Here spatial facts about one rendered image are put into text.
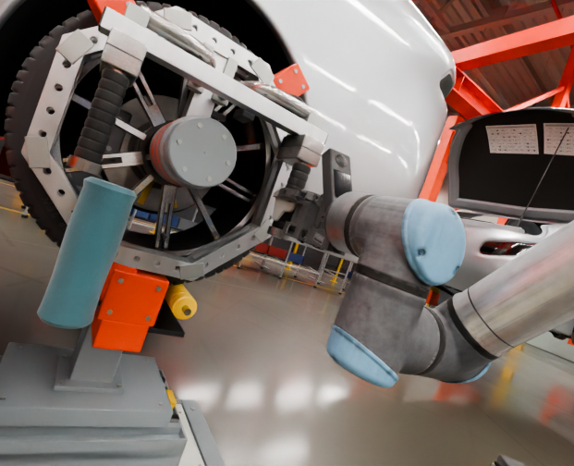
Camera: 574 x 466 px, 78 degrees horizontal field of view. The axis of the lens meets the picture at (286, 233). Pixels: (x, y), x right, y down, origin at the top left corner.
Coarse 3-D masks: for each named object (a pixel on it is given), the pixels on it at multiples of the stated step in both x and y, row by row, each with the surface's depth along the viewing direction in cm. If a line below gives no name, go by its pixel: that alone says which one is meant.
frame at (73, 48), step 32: (96, 32) 66; (192, 32) 74; (64, 64) 67; (256, 64) 81; (64, 96) 65; (32, 128) 64; (32, 160) 64; (256, 224) 91; (128, 256) 75; (160, 256) 78; (192, 256) 86; (224, 256) 86
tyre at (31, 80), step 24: (72, 24) 70; (96, 24) 72; (216, 24) 84; (48, 48) 69; (24, 72) 68; (48, 72) 70; (24, 96) 69; (24, 120) 69; (24, 168) 71; (48, 168) 73; (24, 192) 72; (48, 216) 74
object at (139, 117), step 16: (144, 96) 94; (160, 96) 96; (128, 112) 93; (176, 112) 98; (144, 128) 95; (128, 144) 94; (112, 176) 93; (128, 176) 95; (144, 176) 97; (160, 192) 100; (144, 208) 99; (176, 208) 103
